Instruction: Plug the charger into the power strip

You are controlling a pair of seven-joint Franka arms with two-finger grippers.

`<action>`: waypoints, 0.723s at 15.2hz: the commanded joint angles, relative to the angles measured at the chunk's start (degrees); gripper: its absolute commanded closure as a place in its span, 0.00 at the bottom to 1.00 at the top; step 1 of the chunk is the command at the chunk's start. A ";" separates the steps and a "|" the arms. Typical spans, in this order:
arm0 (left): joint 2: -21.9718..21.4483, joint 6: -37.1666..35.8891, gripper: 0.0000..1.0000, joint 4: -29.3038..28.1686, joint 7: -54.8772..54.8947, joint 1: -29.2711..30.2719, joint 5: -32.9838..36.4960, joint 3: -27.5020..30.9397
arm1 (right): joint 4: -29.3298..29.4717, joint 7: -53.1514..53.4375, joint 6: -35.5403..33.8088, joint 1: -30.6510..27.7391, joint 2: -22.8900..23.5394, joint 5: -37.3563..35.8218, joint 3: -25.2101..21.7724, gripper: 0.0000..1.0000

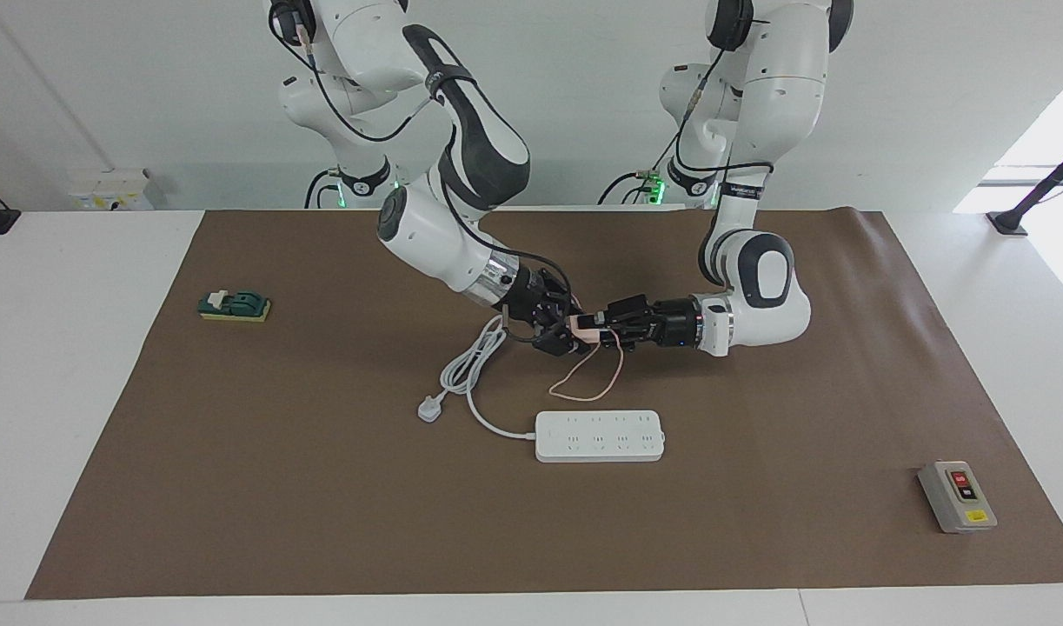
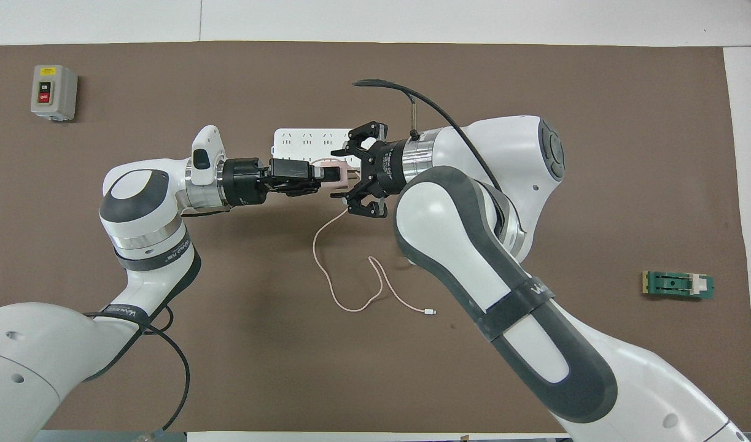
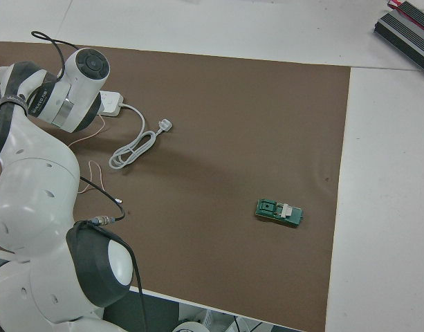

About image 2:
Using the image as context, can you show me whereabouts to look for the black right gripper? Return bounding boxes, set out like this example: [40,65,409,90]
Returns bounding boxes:
[330,122,408,219]

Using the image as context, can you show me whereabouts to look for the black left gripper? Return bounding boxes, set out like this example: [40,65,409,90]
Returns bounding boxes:
[220,158,345,207]

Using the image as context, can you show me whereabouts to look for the pink charger adapter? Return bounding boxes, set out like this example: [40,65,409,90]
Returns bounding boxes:
[319,158,357,185]

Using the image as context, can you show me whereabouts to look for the pink charging cable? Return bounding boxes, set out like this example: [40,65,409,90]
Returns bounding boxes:
[313,206,437,317]

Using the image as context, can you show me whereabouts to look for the white power strip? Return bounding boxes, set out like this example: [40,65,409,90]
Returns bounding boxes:
[273,128,357,169]

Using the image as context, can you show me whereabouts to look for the brown table mat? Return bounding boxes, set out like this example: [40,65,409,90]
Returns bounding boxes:
[0,41,751,433]

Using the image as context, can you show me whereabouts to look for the green circuit board module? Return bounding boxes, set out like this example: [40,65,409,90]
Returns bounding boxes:
[642,271,715,301]

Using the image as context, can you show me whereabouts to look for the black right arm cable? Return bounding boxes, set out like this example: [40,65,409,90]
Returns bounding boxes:
[352,79,505,191]

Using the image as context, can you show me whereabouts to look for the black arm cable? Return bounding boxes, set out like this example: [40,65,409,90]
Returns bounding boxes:
[84,306,192,433]
[352,79,505,191]

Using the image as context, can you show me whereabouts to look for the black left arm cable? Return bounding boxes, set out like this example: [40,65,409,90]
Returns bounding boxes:
[84,306,192,433]

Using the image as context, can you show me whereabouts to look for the grey on-off switch box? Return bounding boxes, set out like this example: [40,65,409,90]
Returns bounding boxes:
[31,64,79,122]

